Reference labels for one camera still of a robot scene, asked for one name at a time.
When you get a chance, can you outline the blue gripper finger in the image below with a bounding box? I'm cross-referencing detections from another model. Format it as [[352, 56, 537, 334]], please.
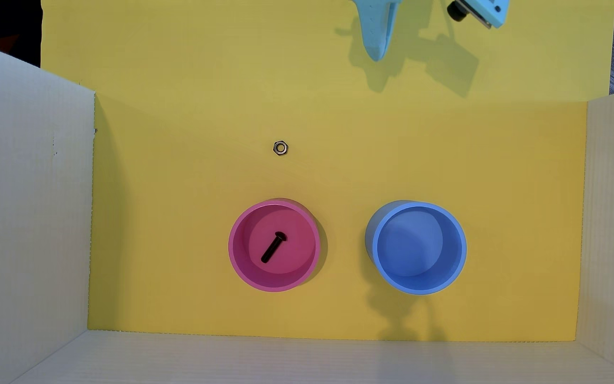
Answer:
[[386, 0, 403, 53], [352, 0, 394, 63]]

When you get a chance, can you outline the yellow paper mat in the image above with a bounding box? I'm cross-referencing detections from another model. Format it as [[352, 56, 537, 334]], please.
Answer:
[[41, 0, 614, 342]]

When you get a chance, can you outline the cardboard box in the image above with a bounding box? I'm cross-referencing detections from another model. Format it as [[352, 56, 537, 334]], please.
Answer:
[[0, 37, 614, 384]]

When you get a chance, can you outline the pink round cup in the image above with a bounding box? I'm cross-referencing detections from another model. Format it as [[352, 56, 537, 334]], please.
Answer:
[[227, 199, 322, 293]]

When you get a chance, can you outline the blue round cup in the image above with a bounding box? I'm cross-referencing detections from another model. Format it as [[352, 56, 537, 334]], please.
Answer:
[[366, 201, 468, 295]]

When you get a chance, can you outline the black bolt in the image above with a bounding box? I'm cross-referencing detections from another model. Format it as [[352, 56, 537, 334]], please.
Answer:
[[260, 231, 288, 265]]

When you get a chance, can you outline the wrist camera on blue mount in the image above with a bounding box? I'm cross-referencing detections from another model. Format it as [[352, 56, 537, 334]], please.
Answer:
[[447, 0, 511, 30]]

